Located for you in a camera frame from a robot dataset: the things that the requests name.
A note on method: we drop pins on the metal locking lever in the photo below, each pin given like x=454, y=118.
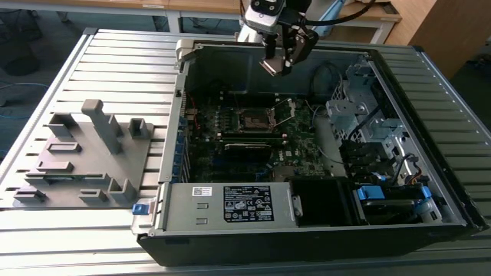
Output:
x=287, y=119

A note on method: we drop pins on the black graphics card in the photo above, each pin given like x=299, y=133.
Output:
x=247, y=152

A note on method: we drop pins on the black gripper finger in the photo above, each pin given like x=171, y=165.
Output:
x=301, y=43
x=271, y=46

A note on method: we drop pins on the grey parts rack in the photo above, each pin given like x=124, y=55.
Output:
x=96, y=161

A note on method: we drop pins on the grey power supply unit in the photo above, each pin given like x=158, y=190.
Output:
x=185, y=207

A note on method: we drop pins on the black expansion slot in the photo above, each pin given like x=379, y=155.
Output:
x=250, y=134

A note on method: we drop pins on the wooden desk white frame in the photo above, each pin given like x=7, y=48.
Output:
x=76, y=3
x=369, y=23

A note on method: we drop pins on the black waste bin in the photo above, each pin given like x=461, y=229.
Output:
x=19, y=43

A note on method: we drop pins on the green motherboard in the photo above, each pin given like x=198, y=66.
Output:
x=303, y=149

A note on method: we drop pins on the green RAM stick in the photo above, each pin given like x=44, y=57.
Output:
x=76, y=178

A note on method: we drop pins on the blue plastic latch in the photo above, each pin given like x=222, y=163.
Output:
x=139, y=209

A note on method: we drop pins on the CPU socket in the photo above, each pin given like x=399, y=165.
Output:
x=253, y=118

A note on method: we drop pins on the grey plastic bracket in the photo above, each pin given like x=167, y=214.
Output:
x=326, y=138

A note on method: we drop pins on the metal drive cage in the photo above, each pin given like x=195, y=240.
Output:
x=342, y=112

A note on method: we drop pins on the black PC case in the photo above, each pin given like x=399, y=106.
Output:
x=307, y=247

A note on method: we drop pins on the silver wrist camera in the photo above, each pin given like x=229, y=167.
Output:
x=265, y=20

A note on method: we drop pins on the wooden cabinet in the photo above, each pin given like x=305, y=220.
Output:
x=453, y=34

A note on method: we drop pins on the hard disk in blue carrier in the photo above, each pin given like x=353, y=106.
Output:
x=370, y=192

